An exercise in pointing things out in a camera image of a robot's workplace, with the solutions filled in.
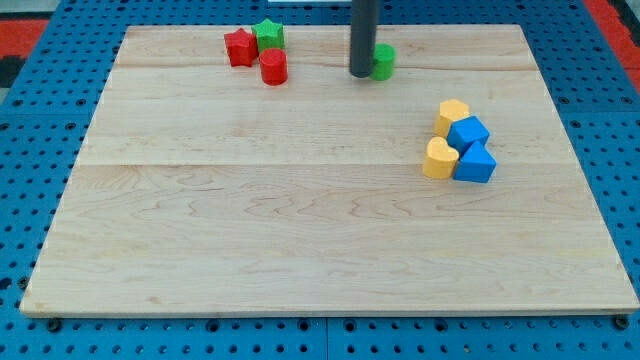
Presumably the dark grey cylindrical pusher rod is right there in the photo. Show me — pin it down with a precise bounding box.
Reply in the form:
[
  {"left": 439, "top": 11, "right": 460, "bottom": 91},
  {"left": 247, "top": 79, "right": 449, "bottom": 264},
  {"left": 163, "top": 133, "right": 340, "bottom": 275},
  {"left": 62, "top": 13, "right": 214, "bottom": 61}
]
[{"left": 349, "top": 0, "right": 380, "bottom": 78}]

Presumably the green circle block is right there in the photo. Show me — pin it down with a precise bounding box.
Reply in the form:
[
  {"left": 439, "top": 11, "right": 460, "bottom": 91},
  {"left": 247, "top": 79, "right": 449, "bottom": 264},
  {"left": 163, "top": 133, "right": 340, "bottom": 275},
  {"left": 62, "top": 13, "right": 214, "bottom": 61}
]
[{"left": 370, "top": 43, "right": 396, "bottom": 81}]

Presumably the red circle block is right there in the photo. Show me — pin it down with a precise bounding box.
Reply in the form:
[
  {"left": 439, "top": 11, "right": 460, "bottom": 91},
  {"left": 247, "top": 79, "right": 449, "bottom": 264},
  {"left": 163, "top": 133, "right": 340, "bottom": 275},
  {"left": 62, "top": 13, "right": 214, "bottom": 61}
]
[{"left": 259, "top": 48, "right": 288, "bottom": 86}]

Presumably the yellow hexagon block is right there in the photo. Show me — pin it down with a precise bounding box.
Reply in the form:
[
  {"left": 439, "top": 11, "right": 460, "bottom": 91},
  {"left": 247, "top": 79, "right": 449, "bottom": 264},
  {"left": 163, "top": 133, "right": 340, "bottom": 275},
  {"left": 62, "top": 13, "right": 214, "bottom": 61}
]
[{"left": 434, "top": 99, "right": 470, "bottom": 138}]

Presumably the green star block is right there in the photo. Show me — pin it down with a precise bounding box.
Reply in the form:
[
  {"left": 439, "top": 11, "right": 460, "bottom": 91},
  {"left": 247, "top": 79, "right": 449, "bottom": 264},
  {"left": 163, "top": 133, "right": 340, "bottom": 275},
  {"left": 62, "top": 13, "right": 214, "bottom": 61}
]
[{"left": 251, "top": 18, "right": 285, "bottom": 52}]

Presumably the red star block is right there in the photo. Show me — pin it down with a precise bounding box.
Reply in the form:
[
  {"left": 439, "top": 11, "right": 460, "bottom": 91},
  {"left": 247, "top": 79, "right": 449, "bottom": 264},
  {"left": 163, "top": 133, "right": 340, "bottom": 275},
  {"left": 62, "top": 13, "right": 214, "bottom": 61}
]
[{"left": 224, "top": 28, "right": 258, "bottom": 67}]

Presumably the blue cube block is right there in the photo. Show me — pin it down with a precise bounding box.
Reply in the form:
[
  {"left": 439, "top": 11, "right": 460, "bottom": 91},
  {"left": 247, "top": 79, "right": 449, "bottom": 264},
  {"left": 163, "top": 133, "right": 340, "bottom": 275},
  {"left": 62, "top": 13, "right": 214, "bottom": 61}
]
[{"left": 446, "top": 116, "right": 490, "bottom": 155}]

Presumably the yellow heart block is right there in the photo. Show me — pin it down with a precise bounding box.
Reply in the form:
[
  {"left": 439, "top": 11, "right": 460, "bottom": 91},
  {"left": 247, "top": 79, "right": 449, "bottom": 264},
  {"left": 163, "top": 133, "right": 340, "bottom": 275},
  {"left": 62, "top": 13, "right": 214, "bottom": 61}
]
[{"left": 422, "top": 136, "right": 460, "bottom": 179}]

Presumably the blue triangle block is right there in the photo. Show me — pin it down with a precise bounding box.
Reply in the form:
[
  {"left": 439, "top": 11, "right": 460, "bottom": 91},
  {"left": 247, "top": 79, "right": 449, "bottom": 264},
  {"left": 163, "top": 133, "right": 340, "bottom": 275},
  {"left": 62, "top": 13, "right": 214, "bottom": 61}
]
[{"left": 453, "top": 141, "right": 497, "bottom": 183}]

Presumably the light wooden board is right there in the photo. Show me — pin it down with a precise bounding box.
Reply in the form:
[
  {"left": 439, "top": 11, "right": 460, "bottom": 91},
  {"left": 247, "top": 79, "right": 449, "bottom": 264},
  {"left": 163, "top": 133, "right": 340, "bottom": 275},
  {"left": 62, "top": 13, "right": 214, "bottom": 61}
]
[{"left": 20, "top": 25, "right": 639, "bottom": 318}]

